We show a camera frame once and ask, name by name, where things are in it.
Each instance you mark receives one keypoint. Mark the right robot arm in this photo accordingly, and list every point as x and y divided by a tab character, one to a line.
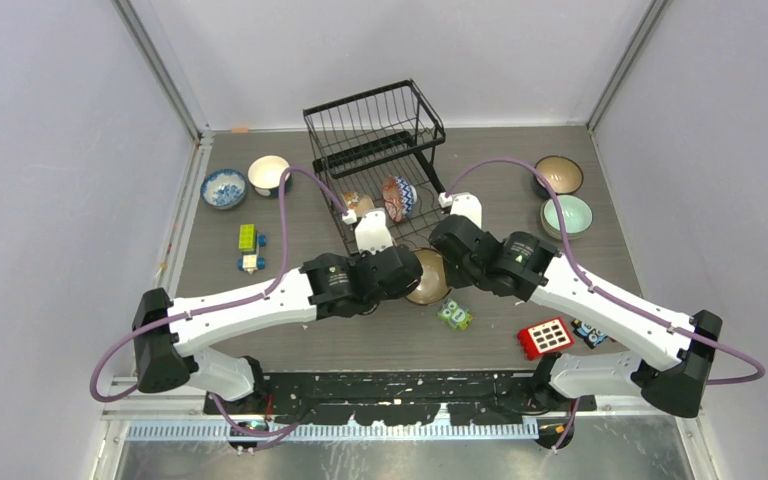
668	358

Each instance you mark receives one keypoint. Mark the cream bowl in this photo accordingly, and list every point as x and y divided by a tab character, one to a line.
357	202

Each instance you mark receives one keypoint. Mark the dark blue owl block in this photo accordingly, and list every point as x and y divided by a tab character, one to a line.
592	336

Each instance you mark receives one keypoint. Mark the green owl block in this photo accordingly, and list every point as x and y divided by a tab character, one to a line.
454	315

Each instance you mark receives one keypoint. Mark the yellow blue toy block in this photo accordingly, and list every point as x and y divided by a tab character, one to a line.
250	241

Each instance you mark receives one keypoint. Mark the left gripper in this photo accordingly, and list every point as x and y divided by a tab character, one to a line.
398	295

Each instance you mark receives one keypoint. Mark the red grid block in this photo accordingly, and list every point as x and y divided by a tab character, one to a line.
549	336

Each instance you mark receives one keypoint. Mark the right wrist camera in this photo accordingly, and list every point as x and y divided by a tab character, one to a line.
464	205

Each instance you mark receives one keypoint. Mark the red patterned bowl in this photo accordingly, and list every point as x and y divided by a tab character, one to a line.
399	196

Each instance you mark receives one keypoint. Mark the blue white patterned bowl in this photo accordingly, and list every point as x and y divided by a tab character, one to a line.
224	189

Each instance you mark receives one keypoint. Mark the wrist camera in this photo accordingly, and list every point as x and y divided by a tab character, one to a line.
371	232
464	205

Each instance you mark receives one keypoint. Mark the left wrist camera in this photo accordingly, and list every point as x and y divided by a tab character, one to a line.
371	232

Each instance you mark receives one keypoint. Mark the black wire dish rack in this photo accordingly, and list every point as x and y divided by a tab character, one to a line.
392	131

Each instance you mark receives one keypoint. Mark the mint green bowl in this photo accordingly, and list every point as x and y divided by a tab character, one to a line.
577	217

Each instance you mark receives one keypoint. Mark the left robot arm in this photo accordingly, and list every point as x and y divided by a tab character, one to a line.
175	338

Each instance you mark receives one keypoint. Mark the dark teal bowl white foot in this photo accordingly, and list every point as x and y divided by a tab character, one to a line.
264	175

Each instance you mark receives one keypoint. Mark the brown rimmed bowl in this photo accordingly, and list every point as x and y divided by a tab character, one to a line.
433	286

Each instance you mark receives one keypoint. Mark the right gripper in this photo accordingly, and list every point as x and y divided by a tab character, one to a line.
454	278

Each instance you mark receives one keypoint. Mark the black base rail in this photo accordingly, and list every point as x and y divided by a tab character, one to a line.
403	398

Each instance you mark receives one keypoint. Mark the teal bowl tan interior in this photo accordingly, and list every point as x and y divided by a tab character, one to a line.
564	175

